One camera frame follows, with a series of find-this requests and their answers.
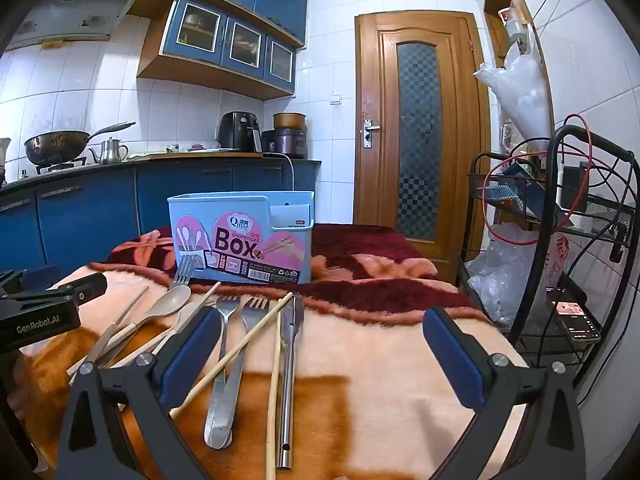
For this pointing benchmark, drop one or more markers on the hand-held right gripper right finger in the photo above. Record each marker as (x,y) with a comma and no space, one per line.
(450,355)

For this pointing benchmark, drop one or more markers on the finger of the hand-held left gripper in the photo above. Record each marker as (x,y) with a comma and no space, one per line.
(82,287)

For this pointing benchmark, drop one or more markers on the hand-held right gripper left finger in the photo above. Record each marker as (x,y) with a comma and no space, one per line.
(195,355)

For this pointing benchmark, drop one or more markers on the beige spoon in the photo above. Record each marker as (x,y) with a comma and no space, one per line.
(187,315)
(172,300)

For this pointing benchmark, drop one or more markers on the steel fork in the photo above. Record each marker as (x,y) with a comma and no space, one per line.
(252,320)
(182,275)
(214,420)

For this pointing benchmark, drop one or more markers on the long steel utensil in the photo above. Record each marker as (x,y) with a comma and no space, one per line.
(287,400)

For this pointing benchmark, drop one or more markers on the light blue utensil box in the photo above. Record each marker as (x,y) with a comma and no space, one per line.
(240,210)

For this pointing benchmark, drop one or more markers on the blue lower cabinets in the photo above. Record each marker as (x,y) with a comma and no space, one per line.
(90,220)

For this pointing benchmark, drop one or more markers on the floral plush blanket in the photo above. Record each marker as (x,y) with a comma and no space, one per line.
(375,360)

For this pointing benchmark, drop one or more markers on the crumpled clear plastic bag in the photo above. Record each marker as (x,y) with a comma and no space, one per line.
(495,270)

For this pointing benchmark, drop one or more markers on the gas stove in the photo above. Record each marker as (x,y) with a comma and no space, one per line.
(60,165)

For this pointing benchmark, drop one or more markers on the black smartphone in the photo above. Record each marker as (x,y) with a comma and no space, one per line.
(572,317)

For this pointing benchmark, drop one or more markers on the steel kettle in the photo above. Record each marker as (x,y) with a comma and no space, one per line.
(112,152)

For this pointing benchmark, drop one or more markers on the black wok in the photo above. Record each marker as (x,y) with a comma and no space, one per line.
(55,145)

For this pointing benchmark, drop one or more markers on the blue packet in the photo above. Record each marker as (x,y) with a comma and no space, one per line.
(525,190)

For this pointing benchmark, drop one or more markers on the wooden door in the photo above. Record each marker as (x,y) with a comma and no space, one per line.
(380,160)

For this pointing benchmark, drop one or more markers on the black air fryer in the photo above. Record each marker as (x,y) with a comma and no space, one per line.
(235,132)

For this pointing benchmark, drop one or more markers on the dark rice cooker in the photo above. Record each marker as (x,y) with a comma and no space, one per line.
(285,142)

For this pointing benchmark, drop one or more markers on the brown pot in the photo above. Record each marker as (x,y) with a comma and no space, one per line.
(289,121)

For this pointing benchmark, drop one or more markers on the hanging clear plastic bag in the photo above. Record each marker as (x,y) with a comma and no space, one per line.
(520,95)

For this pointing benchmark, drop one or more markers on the grey range hood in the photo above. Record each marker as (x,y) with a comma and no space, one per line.
(75,5)

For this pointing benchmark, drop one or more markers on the white light switch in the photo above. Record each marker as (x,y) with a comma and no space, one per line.
(336,98)

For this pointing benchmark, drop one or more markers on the glass door wall cabinet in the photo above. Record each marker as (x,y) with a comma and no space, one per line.
(200,30)

